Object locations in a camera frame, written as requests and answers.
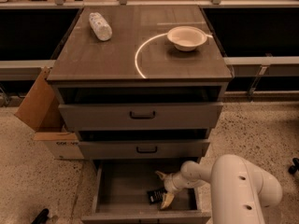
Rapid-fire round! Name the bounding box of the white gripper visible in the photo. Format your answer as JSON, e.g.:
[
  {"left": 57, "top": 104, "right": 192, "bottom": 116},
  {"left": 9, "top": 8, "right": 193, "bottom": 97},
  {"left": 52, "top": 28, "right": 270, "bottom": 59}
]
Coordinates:
[{"left": 155, "top": 171, "right": 187, "bottom": 210}]

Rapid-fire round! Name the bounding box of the black rxbar chocolate bar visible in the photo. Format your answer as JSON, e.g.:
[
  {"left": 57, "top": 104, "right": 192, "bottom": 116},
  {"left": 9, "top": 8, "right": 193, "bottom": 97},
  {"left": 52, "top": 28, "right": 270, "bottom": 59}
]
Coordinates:
[{"left": 147, "top": 188, "right": 166, "bottom": 204}]

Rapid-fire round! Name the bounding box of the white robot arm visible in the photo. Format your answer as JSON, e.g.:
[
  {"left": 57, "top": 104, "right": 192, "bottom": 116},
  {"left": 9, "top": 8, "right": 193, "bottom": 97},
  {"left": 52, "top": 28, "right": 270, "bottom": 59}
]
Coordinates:
[{"left": 157, "top": 154, "right": 283, "bottom": 224}]

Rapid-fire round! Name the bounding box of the bottom grey open drawer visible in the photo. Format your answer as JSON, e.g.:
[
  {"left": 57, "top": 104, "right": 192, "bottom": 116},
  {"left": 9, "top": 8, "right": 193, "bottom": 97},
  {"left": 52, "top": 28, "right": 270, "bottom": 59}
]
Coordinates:
[{"left": 81, "top": 159, "right": 211, "bottom": 224}]

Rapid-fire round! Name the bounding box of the top grey drawer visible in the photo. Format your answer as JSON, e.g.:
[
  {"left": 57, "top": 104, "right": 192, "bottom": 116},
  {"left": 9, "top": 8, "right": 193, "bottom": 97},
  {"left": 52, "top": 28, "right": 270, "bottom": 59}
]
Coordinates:
[{"left": 59, "top": 102, "right": 222, "bottom": 131}]

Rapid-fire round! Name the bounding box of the middle grey drawer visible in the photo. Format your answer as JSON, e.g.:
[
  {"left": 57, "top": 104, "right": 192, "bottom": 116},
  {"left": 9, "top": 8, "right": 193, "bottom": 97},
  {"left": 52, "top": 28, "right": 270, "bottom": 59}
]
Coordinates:
[{"left": 78, "top": 139, "right": 209, "bottom": 160}]

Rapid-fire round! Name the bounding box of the grey drawer cabinet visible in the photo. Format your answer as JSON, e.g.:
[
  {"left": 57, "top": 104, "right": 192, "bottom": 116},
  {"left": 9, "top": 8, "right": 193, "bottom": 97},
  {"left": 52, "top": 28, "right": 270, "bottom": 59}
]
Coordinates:
[{"left": 46, "top": 5, "right": 234, "bottom": 224}]

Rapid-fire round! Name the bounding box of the black object on floor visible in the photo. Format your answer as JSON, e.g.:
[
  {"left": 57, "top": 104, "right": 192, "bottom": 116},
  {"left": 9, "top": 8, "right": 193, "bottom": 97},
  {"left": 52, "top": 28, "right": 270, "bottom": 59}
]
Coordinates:
[{"left": 31, "top": 208, "right": 49, "bottom": 224}]

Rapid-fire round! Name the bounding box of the black chair caster wheel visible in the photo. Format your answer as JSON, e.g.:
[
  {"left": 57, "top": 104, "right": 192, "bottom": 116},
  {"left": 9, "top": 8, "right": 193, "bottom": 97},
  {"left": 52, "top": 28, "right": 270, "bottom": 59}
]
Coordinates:
[{"left": 288, "top": 158, "right": 299, "bottom": 175}]

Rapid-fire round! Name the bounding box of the brown cardboard box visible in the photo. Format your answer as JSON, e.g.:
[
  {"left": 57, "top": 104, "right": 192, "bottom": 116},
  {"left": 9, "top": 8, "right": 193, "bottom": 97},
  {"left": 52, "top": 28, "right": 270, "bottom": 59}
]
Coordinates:
[{"left": 15, "top": 67, "right": 84, "bottom": 160}]

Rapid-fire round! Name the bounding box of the white paper bowl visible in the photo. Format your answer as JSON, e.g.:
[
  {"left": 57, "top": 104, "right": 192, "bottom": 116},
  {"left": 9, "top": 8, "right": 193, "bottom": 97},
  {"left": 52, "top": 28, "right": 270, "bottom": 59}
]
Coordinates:
[{"left": 167, "top": 26, "right": 207, "bottom": 51}]

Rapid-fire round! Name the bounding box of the white plastic water bottle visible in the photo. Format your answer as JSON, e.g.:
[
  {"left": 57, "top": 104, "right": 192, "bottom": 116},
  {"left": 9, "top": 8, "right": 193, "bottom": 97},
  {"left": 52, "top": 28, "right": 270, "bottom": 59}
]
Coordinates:
[{"left": 89, "top": 12, "right": 112, "bottom": 41}]

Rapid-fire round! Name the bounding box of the grey metal rail shelf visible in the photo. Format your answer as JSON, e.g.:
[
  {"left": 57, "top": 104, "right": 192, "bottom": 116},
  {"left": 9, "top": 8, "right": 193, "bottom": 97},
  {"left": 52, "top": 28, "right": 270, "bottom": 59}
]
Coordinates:
[{"left": 0, "top": 60, "right": 55, "bottom": 81}]

